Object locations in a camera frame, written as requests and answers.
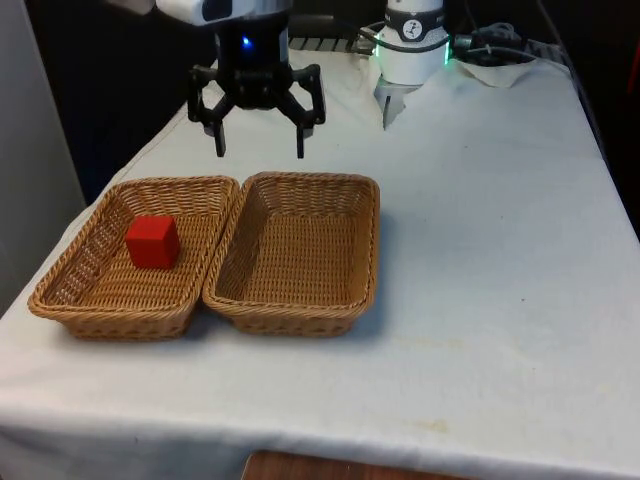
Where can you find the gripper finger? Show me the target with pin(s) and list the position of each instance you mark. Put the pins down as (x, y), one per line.
(312, 105)
(207, 112)

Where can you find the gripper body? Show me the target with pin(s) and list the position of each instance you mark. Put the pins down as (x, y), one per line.
(255, 55)

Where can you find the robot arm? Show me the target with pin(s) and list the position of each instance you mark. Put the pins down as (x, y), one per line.
(410, 60)

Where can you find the red cube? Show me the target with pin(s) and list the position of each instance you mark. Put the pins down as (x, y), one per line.
(152, 245)

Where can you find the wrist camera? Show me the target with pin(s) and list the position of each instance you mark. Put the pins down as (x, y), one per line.
(185, 10)

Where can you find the wicker basket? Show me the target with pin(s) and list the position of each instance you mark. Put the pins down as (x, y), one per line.
(100, 300)
(295, 260)

